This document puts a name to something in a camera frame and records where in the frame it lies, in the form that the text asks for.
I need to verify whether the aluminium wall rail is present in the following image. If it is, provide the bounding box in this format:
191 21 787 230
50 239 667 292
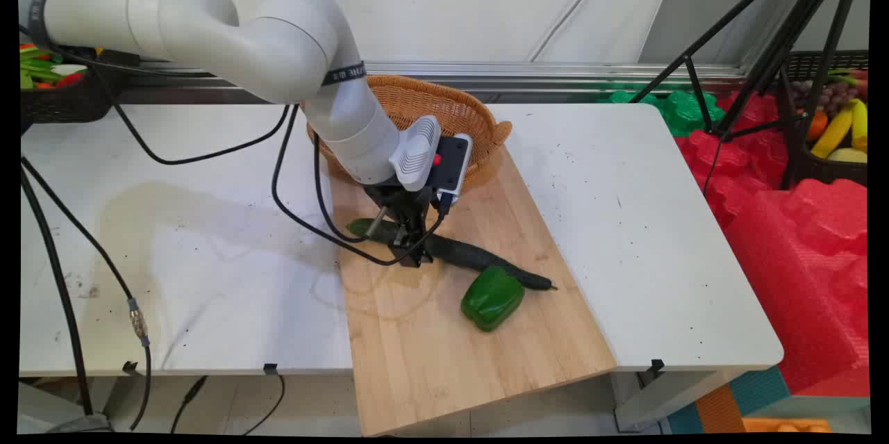
135 60 748 94

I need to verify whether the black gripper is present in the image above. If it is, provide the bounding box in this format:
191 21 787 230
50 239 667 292
363 180 447 269

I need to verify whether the black basket with vegetables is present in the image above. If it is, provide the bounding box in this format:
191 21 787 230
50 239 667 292
19 43 129 125

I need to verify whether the purple grape bunch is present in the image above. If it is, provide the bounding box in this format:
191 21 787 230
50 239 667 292
792 81 859 118

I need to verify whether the black camera usb cable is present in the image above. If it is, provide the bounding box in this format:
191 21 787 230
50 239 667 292
272 105 454 268

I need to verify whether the orange tray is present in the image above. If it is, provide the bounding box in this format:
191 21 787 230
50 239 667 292
742 418 833 434

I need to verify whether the teal orange floor mat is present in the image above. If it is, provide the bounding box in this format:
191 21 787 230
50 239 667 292
667 366 792 434

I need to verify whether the white table leg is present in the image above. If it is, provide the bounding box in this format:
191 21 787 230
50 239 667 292
611 368 738 432

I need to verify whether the black white wrist camera box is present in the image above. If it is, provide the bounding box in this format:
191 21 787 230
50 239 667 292
425 133 474 199

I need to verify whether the oval wicker basket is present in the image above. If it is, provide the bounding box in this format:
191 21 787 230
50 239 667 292
300 74 513 189

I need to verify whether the white ribbed camera mount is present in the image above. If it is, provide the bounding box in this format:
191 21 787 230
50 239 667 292
389 115 442 192

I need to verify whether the black floor cable with plug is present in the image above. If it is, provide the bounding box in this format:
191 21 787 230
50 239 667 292
170 375 208 434

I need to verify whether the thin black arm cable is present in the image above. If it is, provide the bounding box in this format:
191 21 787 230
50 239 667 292
89 55 291 166

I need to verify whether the thick black cable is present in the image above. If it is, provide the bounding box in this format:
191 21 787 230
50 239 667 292
21 170 94 417

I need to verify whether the wooden cutting board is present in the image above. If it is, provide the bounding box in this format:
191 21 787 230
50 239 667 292
329 145 617 438

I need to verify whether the black cable with metal connector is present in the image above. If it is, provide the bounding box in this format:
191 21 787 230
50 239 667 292
21 156 153 431

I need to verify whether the red foam sheet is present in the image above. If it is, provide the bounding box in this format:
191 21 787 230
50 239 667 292
675 91 870 397

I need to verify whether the black basket with fruit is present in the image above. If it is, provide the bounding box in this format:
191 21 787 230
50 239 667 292
781 50 869 188

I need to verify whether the long yellow banana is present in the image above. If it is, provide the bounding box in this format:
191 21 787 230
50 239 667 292
811 105 854 159

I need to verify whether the green foam sheet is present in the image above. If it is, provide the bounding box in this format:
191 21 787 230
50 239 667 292
599 88 725 138

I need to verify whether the green bell pepper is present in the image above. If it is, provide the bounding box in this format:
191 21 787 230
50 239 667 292
460 265 526 332

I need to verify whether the dark green cucumber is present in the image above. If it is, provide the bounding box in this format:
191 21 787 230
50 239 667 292
346 218 558 291

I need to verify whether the black tripod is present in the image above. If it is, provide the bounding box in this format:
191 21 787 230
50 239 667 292
629 0 869 191

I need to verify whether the thin black floor cable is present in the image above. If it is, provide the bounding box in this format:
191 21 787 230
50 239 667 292
243 374 286 435

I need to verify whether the short yellow banana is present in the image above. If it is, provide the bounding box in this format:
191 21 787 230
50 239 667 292
850 98 869 153

